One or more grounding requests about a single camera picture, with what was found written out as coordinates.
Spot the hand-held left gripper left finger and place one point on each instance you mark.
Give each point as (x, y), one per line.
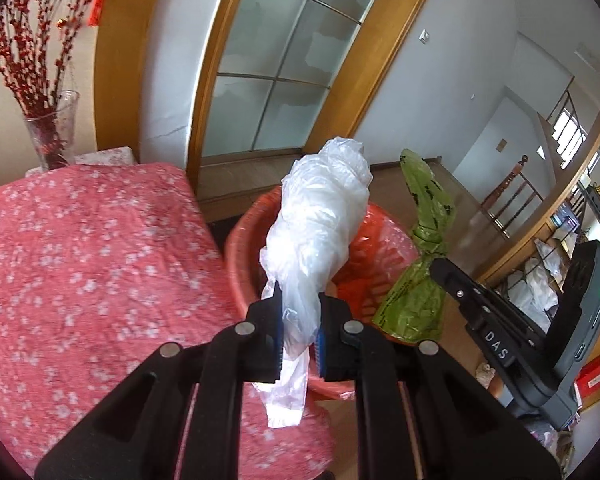
(279, 330)

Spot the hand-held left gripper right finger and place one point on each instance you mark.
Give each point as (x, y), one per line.
(322, 350)

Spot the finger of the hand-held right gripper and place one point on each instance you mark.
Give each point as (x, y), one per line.
(480, 305)

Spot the green plastic bag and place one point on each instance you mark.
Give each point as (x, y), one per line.
(415, 300)

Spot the red plastic bin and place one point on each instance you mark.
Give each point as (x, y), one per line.
(240, 260)

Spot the white plastic bag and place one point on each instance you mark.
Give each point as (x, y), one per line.
(320, 220)

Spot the white bags on shelf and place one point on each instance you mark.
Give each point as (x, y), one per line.
(535, 285)

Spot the red box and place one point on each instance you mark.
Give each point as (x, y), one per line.
(591, 377)

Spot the wooden display shelf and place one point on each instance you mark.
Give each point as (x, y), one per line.
(580, 170)

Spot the dark door mat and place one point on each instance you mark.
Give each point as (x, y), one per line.
(217, 221)

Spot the wooden stair railing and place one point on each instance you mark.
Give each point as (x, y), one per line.
(512, 180)

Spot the patterned grey cloth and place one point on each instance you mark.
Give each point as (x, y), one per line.
(547, 437)

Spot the metal stair railing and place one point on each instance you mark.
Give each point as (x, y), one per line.
(565, 110)

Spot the pink floral tablecloth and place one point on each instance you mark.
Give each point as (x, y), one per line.
(80, 285)

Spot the floral covered box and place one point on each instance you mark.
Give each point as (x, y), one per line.
(105, 156)

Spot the frosted glass door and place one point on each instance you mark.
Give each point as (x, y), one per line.
(280, 60)

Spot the glass vase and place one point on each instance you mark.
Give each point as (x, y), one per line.
(55, 130)

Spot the red berry branches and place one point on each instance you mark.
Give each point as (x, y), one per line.
(30, 75)

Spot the small brown wall plate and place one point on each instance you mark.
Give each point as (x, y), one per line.
(501, 145)

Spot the wooden door frame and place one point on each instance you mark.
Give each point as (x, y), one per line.
(365, 85)

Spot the white wall switch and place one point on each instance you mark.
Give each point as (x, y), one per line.
(424, 36)

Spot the wide wooden frame post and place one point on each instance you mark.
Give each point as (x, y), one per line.
(120, 85)

